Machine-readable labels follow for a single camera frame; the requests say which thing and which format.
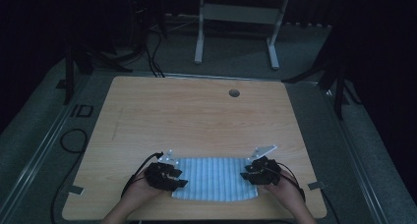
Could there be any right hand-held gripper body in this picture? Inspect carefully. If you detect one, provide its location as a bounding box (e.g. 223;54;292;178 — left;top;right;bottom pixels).
246;144;282;187

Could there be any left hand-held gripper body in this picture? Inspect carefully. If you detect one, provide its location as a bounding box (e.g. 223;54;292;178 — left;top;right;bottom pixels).
144;148;185;193

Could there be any blue striped towel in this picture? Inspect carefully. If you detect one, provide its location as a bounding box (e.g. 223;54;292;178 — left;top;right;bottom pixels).
170;156;260;203

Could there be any person's left hand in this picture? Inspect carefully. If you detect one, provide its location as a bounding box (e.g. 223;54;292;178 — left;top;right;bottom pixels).
121;176;165;206

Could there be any person's right hand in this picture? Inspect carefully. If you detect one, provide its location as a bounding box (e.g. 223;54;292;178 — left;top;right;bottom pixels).
258;169;307;210

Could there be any grey tape piece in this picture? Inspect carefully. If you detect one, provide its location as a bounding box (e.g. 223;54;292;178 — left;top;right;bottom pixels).
67;184;86;196
307;181;327;192

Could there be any black tripod stand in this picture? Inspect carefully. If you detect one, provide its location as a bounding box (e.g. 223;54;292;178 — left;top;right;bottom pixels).
281;36;364;121
55;45;134;106

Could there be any dark equipment tower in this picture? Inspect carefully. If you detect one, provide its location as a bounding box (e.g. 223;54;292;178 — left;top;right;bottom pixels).
129;0;167;55

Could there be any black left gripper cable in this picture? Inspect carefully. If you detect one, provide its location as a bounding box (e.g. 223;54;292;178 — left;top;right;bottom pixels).
120;150;164;199

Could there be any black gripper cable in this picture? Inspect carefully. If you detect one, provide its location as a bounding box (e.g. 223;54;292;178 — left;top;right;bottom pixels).
120;150;164;199
277;161;341;224

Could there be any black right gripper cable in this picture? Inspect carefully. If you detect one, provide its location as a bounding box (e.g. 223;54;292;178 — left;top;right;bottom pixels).
277;161;341;224

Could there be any metal floor rail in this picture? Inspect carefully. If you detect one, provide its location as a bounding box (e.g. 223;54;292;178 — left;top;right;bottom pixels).
314;82;388;224
0;74;93;224
131;71;287;83

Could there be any black looped floor cable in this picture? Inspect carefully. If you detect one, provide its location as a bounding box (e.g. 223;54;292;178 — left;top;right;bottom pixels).
49;128;89;224

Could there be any black background floor cable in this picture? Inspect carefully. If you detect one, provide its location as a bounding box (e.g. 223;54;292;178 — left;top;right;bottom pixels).
144;45;160;79
149;28;166;79

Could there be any white metal table frame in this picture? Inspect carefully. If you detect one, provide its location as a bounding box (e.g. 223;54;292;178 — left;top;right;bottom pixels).
194;0;291;71

